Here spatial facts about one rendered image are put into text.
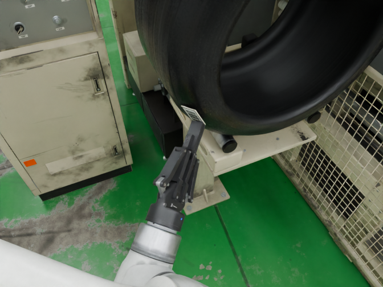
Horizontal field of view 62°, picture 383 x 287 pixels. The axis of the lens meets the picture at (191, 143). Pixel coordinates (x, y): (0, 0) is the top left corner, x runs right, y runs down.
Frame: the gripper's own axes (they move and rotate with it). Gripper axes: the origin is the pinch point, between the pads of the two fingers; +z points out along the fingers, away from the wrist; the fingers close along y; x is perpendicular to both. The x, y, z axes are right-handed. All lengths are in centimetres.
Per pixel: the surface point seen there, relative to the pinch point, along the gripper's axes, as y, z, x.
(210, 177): 89, 13, -43
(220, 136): 16.1, 7.2, -2.9
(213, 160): 19.7, 1.5, -4.8
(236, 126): 8.1, 7.3, 5.1
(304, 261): 117, -12, 6
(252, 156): 31.1, 8.3, 1.3
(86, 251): 68, -42, -86
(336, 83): 20.2, 27.4, 22.5
